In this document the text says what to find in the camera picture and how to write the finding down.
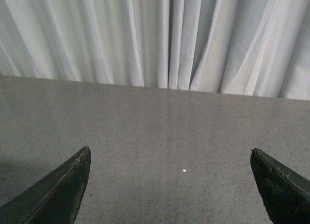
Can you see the white pleated curtain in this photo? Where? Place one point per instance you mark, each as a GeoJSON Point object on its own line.
{"type": "Point", "coordinates": [245, 47]}

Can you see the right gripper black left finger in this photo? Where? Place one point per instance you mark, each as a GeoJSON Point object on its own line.
{"type": "Point", "coordinates": [54, 199]}

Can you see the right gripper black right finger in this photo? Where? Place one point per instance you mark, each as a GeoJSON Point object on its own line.
{"type": "Point", "coordinates": [285, 193]}

